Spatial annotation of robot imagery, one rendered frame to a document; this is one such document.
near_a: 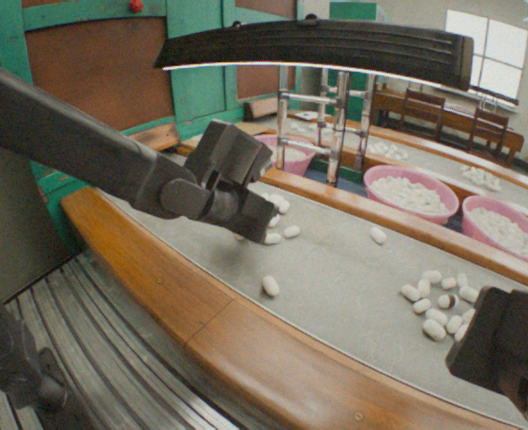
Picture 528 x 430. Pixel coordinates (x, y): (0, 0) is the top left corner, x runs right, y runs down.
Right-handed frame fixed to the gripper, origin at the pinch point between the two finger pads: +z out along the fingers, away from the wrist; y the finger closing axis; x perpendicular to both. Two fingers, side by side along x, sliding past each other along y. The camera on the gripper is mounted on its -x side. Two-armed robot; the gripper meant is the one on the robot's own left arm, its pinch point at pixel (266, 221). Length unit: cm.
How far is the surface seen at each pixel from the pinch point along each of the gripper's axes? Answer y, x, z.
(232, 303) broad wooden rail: -7.2, 11.3, -13.8
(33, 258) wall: 127, 72, -4
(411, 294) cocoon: -28.5, 1.5, -0.6
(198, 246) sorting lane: 7.3, 8.8, -7.1
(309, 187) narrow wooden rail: -0.6, -10.9, 12.5
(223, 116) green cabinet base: 51, -32, 28
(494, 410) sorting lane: -45.8, 10.7, -9.2
